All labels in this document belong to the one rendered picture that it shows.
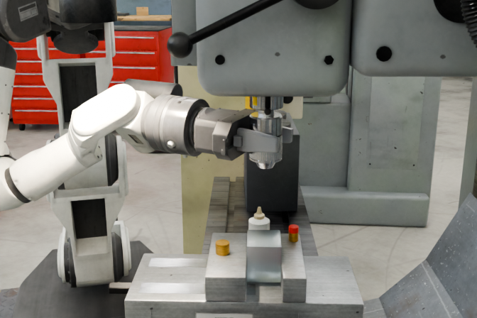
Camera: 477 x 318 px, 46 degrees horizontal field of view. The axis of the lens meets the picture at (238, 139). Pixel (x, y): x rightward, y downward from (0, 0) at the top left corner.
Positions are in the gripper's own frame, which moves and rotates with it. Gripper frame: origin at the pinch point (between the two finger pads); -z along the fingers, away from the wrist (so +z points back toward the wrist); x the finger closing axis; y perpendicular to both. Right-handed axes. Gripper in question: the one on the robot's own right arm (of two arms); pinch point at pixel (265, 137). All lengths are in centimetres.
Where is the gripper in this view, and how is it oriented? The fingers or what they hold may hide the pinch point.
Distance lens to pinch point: 81.0
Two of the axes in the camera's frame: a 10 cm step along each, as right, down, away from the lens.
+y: -0.1, 9.6, 2.8
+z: -9.0, -1.3, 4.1
